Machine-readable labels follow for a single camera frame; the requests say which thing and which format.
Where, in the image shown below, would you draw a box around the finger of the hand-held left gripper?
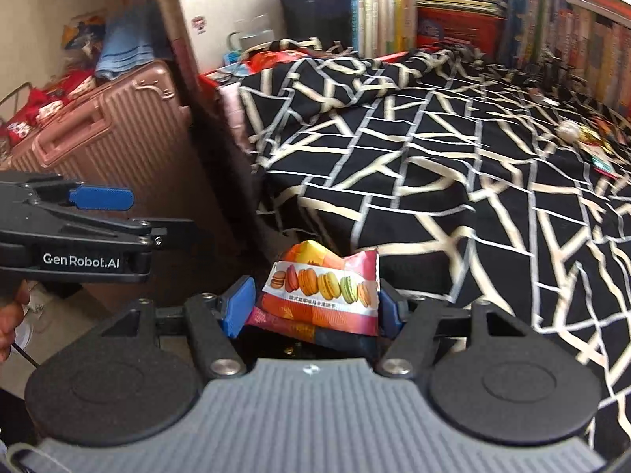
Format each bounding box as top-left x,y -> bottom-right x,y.
0,206 -> 199,250
0,171 -> 135,210

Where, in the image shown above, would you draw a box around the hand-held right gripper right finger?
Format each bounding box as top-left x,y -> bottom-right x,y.
375,288 -> 533,380

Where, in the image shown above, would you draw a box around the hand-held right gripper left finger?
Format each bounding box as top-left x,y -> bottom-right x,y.
96,276 -> 257,380

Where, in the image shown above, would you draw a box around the pink-edged macaron snack packet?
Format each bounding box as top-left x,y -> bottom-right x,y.
245,240 -> 380,350

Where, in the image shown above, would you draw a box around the pink-edged chocolate packet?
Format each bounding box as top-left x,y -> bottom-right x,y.
589,145 -> 622,178

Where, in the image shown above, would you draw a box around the gold snack wrapper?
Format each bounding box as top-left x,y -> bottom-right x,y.
579,125 -> 609,146

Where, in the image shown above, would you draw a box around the row of thin pale books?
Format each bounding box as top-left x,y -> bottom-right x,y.
350,0 -> 420,60

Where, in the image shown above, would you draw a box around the row of tall paperback books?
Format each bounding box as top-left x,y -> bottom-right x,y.
498,0 -> 631,114

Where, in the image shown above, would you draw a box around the person's left hand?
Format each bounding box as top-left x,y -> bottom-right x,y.
0,280 -> 31,363

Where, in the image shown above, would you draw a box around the pink ribbed suitcase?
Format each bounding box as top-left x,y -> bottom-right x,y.
7,59 -> 232,316

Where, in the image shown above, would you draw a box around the pile of red packets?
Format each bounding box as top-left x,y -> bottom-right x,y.
0,71 -> 97,146

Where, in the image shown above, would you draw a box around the pink cloth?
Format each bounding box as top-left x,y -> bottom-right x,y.
217,84 -> 252,158

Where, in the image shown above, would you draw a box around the folded blue towel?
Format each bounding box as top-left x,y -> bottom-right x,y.
93,7 -> 171,80

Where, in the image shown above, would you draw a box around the black white patterned blanket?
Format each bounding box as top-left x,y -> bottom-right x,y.
239,47 -> 631,425

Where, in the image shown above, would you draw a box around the red snack bag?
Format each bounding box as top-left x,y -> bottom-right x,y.
244,49 -> 316,72

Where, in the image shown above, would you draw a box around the clear plastic container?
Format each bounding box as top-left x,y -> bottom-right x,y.
228,20 -> 277,52

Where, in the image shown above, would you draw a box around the large dark blue book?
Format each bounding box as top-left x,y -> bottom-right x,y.
269,0 -> 353,52

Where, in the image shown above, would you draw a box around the black cable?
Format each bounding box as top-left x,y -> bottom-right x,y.
12,342 -> 40,368

